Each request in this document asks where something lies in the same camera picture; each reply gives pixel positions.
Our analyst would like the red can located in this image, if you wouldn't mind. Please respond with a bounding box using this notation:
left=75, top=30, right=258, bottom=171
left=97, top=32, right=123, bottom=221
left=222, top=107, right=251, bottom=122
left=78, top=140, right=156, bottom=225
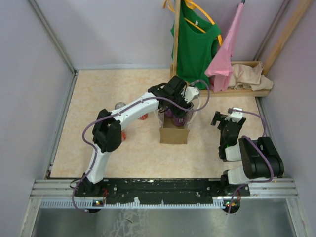
left=121, top=131, right=127, bottom=141
left=138, top=114, right=148, bottom=120

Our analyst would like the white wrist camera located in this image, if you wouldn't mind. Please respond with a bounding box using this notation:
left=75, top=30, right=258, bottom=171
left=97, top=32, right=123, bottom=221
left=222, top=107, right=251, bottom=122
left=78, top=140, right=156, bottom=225
left=181, top=86, right=200, bottom=103
left=225, top=107, right=243, bottom=123

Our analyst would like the pink shirt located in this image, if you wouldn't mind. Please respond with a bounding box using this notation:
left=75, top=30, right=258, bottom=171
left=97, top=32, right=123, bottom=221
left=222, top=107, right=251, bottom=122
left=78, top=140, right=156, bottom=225
left=204, top=0, right=245, bottom=92

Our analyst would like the wooden clothes rack frame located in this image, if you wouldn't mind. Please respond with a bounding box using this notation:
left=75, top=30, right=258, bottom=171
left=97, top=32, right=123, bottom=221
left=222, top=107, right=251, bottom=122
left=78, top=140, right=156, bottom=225
left=162, top=0, right=314, bottom=97

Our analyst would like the beige crumpled cloth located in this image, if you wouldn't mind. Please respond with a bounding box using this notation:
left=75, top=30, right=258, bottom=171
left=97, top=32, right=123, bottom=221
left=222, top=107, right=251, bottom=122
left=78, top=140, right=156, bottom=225
left=229, top=62, right=274, bottom=91

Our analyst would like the purple can back right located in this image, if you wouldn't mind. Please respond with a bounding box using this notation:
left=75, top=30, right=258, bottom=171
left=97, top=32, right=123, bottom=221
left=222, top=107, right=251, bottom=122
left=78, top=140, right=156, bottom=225
left=172, top=115, right=186, bottom=127

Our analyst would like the yellow clothes hanger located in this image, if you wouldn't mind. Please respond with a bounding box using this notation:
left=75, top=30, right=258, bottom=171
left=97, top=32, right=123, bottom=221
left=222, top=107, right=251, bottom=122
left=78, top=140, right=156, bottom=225
left=162, top=0, right=223, bottom=46

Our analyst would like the purple can back left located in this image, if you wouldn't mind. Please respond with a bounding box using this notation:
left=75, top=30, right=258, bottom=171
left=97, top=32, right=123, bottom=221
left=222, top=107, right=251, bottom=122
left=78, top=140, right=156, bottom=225
left=164, top=108, right=173, bottom=118

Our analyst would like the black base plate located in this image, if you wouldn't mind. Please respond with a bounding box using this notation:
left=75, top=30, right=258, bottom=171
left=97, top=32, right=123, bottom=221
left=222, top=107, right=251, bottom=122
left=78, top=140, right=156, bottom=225
left=73, top=178, right=238, bottom=205

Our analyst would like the purple can front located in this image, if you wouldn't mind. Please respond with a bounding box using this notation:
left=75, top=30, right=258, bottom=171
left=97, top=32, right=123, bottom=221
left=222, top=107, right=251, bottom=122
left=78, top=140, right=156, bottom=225
left=115, top=102, right=126, bottom=110

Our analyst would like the purple can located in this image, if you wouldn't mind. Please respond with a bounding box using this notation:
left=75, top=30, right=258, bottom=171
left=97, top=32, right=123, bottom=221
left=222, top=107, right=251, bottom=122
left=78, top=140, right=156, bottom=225
left=164, top=108, right=173, bottom=118
left=115, top=102, right=126, bottom=110
left=172, top=115, right=186, bottom=127

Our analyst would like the green tank top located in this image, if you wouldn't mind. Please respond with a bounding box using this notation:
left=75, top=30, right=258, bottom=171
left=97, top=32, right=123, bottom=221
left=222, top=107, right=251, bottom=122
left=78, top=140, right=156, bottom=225
left=177, top=1, right=221, bottom=86

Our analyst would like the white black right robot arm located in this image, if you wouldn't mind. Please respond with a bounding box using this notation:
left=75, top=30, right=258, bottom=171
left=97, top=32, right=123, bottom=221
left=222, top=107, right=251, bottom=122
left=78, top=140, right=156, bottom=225
left=211, top=108, right=284, bottom=196

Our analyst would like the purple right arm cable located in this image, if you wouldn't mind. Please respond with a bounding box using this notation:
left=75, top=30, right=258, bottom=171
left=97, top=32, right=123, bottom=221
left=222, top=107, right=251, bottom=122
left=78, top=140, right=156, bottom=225
left=227, top=110, right=275, bottom=215

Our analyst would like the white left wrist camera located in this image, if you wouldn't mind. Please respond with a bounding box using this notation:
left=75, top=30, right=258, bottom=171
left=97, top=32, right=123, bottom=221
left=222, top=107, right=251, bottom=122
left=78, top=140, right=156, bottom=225
left=181, top=86, right=200, bottom=103

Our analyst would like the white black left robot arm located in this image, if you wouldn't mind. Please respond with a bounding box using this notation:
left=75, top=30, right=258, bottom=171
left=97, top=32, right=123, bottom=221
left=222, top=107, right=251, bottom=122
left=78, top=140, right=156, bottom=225
left=79, top=76, right=199, bottom=196

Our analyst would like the brown canvas bag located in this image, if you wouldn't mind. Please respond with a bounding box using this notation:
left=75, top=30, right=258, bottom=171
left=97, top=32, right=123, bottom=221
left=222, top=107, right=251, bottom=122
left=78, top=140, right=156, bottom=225
left=155, top=109, right=197, bottom=145

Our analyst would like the aluminium rail frame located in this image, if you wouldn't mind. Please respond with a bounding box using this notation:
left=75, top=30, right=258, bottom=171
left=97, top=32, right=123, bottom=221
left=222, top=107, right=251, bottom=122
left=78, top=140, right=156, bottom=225
left=32, top=178, right=299, bottom=210

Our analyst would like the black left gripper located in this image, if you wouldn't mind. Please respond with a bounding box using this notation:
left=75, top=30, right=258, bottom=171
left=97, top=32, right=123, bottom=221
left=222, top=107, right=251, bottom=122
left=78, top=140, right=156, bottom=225
left=169, top=90, right=194, bottom=119

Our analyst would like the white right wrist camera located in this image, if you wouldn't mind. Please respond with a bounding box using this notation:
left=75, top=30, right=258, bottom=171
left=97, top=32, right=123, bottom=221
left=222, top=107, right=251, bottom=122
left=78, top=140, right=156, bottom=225
left=225, top=107, right=243, bottom=123

